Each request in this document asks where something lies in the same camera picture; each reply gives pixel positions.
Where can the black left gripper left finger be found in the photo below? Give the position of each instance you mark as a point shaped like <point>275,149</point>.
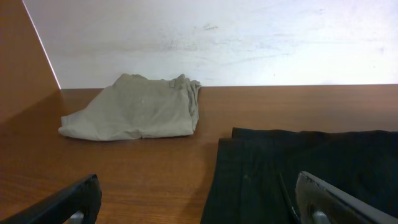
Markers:
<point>83,196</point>

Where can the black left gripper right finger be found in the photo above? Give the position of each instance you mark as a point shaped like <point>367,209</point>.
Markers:
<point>320,202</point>

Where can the black shorts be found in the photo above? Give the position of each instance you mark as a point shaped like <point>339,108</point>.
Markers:
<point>257,170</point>

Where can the folded khaki shorts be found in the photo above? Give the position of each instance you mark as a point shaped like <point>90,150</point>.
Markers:
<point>135,107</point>

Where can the wooden side panel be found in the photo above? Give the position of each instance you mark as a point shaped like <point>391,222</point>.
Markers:
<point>26,74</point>

